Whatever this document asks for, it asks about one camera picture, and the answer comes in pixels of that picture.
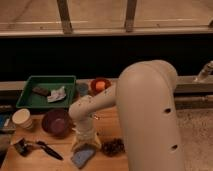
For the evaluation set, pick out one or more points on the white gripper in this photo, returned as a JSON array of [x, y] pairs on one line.
[[82, 138]]

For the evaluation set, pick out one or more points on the blue sponge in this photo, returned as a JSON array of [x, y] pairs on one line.
[[82, 156]]

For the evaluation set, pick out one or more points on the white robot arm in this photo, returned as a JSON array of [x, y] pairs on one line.
[[144, 98]]

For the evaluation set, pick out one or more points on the purple bowl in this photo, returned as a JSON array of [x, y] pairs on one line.
[[56, 122]]

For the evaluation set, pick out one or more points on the bunch of dark grapes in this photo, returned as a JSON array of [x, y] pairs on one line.
[[113, 147]]

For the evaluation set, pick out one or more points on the red bowl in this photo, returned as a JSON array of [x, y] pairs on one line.
[[93, 83]]

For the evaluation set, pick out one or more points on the blue small cup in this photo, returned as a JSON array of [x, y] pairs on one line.
[[82, 89]]

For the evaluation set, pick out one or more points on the crumpled white cloth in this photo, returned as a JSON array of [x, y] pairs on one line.
[[57, 95]]

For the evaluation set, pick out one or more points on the orange fruit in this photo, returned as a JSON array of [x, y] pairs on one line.
[[100, 86]]

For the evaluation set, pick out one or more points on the dark brown block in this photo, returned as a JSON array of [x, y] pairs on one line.
[[41, 91]]

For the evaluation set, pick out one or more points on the white paper cup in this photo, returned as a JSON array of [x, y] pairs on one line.
[[22, 118]]

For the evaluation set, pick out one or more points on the green plastic tray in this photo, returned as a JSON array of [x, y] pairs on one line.
[[29, 99]]

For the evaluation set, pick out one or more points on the black handled brush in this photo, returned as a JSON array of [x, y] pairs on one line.
[[24, 147]]

